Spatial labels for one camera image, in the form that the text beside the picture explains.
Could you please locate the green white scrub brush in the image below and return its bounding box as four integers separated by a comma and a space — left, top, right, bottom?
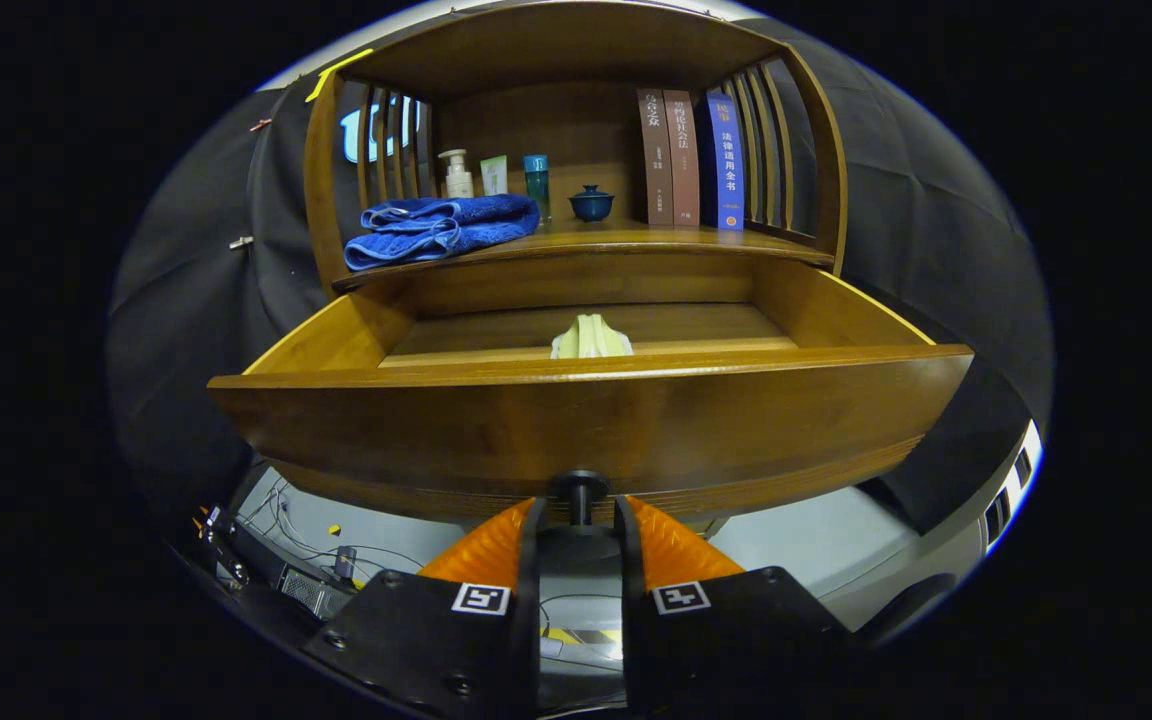
550, 314, 635, 359

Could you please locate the blue book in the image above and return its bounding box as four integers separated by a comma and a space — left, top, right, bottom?
696, 92, 745, 232

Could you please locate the black drawer knob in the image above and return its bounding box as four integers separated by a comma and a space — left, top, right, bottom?
551, 470, 610, 528

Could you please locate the wooden cabinet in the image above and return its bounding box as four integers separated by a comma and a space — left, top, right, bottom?
301, 0, 849, 301

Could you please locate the blue folded towel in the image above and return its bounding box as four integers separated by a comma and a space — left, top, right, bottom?
344, 194, 541, 272

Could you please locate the wooden countertop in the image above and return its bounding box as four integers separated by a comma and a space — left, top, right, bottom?
334, 215, 835, 293

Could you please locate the white pump bottle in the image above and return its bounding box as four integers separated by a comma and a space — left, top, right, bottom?
438, 149, 475, 199

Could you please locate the reddish brown book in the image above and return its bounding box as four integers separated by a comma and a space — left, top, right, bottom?
662, 89, 702, 228

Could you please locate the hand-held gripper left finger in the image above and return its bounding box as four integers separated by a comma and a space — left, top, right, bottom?
301, 497, 544, 720

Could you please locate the teal bottle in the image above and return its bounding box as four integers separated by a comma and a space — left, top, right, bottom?
523, 154, 552, 223

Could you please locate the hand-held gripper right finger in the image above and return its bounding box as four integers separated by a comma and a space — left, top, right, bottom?
614, 494, 852, 716

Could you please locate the black electronics box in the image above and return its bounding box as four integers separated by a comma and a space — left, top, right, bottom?
201, 505, 357, 621

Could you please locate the dark brown book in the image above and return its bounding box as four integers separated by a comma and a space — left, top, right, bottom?
636, 88, 675, 227

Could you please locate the wooden drawer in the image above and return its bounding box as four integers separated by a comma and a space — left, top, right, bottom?
208, 255, 975, 526

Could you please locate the blue lidded teacup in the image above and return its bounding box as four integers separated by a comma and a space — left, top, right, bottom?
568, 184, 616, 223

